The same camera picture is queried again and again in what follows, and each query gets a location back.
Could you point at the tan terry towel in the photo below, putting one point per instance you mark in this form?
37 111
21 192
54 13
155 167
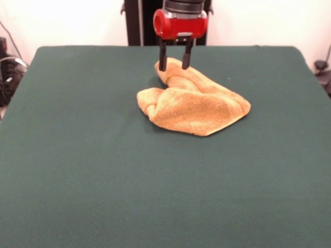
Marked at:
196 108

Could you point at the dark green table cloth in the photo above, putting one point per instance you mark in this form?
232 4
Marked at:
129 168

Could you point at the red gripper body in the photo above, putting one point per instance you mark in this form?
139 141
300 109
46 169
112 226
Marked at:
181 24

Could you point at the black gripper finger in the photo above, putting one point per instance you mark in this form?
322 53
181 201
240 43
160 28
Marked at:
163 55
186 56

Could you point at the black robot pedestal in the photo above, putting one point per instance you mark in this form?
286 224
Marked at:
144 23

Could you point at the black equipment pile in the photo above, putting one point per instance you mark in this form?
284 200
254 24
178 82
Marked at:
10 80

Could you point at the black floor device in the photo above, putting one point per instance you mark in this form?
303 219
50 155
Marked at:
322 69

